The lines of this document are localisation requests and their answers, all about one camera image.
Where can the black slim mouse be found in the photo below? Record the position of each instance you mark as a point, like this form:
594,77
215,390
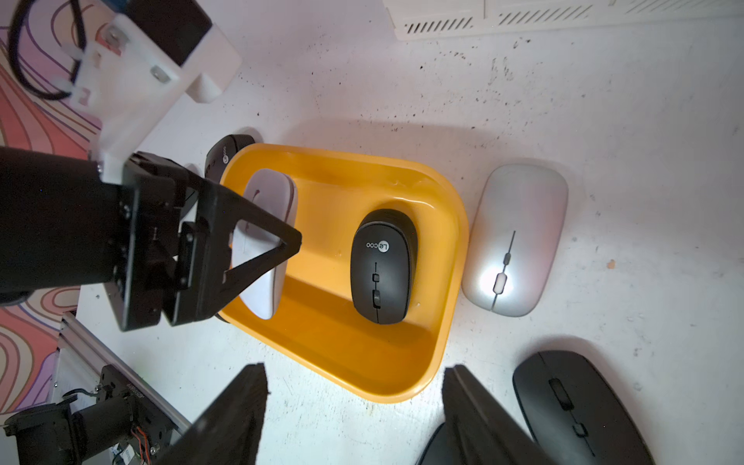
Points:
574,414

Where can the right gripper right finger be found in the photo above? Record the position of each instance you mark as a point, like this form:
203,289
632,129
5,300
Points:
479,429

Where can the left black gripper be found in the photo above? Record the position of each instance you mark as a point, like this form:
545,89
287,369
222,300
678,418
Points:
189,279

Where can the yellow storage box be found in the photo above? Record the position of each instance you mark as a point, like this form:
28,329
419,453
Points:
316,323

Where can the black Lecoo mouse front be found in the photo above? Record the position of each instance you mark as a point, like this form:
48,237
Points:
383,266

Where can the white mouse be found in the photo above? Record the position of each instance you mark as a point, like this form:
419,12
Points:
276,194

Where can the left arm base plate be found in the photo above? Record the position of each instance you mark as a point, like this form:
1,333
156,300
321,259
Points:
119,418

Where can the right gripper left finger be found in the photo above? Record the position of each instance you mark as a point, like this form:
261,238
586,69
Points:
229,431

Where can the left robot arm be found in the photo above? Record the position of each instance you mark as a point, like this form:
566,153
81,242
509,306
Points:
58,222

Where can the white file organizer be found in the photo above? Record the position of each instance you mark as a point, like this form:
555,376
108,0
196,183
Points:
428,20

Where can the black flower sticker mouse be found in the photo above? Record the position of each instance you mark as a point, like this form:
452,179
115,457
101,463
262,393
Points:
222,153

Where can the silver mouse beside tray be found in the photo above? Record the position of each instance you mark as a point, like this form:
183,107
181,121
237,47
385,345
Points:
514,238

